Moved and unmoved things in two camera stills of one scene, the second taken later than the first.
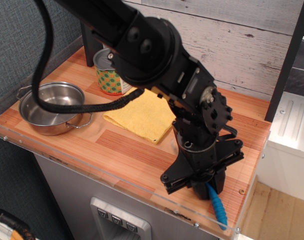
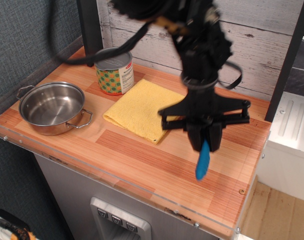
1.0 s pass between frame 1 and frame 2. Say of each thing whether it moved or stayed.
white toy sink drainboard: stayed
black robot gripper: moved
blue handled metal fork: moved
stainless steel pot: stayed
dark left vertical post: stayed
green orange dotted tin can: stayed
